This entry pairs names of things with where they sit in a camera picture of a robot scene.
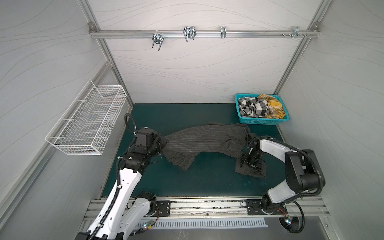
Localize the dark grey pinstriped shirt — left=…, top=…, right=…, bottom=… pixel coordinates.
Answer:
left=163, top=123, right=267, bottom=178

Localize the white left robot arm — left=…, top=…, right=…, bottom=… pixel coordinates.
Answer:
left=75, top=128, right=166, bottom=240

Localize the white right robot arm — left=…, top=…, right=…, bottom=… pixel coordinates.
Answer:
left=240, top=136, right=326, bottom=215

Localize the teal plastic laundry basket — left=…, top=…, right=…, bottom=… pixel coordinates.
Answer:
left=235, top=94, right=290, bottom=126

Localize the black white checkered shirt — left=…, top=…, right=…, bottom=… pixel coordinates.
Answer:
left=237, top=97, right=269, bottom=118

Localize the yellow plaid shirt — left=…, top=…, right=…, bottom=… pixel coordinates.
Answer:
left=258, top=94, right=287, bottom=119

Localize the white vent grille strip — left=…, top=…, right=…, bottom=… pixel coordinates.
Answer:
left=152, top=217, right=268, bottom=230

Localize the metal clamp hook left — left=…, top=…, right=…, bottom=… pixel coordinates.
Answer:
left=152, top=32, right=164, bottom=51

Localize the metal clamp hook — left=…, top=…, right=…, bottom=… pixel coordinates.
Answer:
left=183, top=26, right=197, bottom=42
left=152, top=32, right=164, bottom=51

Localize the metal clamp hook middle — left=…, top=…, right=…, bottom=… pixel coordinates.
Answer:
left=183, top=26, right=197, bottom=42

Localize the white wire wall basket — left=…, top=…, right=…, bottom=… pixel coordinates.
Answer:
left=45, top=80, right=127, bottom=156

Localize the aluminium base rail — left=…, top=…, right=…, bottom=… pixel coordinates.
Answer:
left=82, top=196, right=330, bottom=221

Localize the aluminium horizontal rail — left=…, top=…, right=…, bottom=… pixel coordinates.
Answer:
left=90, top=29, right=321, bottom=39

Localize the small metal ring clamp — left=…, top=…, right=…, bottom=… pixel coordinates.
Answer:
left=221, top=27, right=227, bottom=39

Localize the metal bracket right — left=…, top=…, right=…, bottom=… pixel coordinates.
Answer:
left=282, top=27, right=309, bottom=39

